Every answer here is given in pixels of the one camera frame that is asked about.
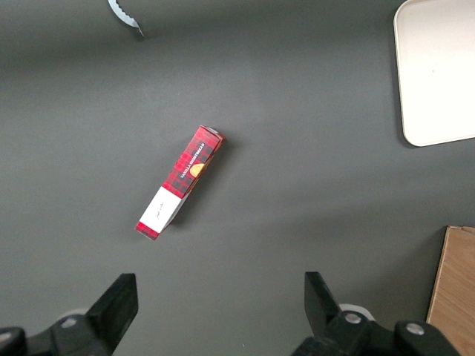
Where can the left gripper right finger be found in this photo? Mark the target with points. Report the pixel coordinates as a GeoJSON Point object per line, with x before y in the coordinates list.
{"type": "Point", "coordinates": [323, 308]}

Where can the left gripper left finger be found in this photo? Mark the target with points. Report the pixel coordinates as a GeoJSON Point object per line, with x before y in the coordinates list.
{"type": "Point", "coordinates": [111, 308]}

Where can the cream rectangular tray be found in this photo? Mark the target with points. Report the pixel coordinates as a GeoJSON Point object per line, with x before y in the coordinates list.
{"type": "Point", "coordinates": [438, 74]}

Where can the wooden two-drawer cabinet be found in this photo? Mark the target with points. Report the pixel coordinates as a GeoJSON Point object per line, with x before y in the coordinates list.
{"type": "Point", "coordinates": [456, 296]}

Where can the red plaid shortbread box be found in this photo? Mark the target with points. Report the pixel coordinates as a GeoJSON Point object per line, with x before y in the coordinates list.
{"type": "Point", "coordinates": [182, 181]}

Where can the white serrated strip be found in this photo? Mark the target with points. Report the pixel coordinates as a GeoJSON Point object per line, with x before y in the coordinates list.
{"type": "Point", "coordinates": [124, 16]}

